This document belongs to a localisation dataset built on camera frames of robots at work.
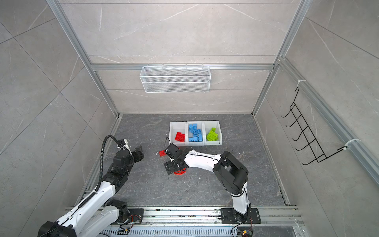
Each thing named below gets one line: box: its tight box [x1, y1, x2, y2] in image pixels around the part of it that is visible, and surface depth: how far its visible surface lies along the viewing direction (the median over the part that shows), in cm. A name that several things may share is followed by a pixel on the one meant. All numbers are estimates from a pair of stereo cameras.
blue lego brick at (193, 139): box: [188, 136, 199, 142], surface depth 100 cm
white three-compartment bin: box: [168, 120, 223, 147], surface depth 106 cm
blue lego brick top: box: [192, 128, 202, 138], surface depth 109 cm
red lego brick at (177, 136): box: [174, 131, 182, 141], surface depth 106 cm
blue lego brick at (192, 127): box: [188, 123, 198, 133], surface depth 107 cm
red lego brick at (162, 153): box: [158, 149, 167, 158], surface depth 97 cm
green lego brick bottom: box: [206, 127, 219, 142], surface depth 103 cm
